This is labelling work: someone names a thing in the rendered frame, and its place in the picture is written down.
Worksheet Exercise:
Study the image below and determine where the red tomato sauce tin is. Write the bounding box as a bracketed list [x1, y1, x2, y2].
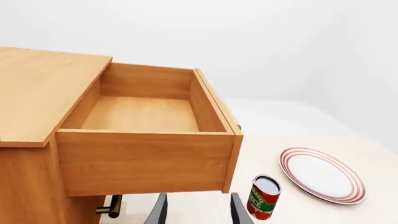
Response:
[247, 174, 282, 220]

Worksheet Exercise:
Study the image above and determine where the white plate with red rings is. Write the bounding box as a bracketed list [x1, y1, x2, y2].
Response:
[278, 147, 368, 205]

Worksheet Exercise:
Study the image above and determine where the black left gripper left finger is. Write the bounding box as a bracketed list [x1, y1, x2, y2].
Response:
[144, 192, 169, 224]

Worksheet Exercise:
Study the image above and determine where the open wooden drawer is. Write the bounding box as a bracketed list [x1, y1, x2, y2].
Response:
[55, 62, 244, 198]

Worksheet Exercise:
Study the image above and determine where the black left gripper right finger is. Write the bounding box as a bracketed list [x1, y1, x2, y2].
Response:
[231, 192, 256, 224]

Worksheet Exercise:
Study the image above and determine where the wooden cabinet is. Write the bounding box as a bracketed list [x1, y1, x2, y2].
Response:
[0, 47, 113, 224]

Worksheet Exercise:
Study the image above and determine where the brass drawer handle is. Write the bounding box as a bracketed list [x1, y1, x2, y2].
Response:
[95, 194, 123, 219]

